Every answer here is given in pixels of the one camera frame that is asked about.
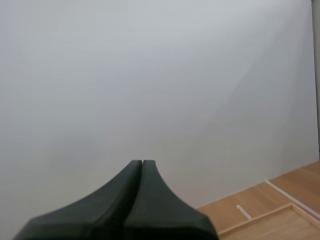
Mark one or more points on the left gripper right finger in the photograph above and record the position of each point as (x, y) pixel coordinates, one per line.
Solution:
(162, 212)

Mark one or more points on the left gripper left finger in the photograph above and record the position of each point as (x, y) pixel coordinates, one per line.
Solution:
(100, 212)

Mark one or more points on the shallow wooden tray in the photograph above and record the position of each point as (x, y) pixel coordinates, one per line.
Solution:
(282, 225)

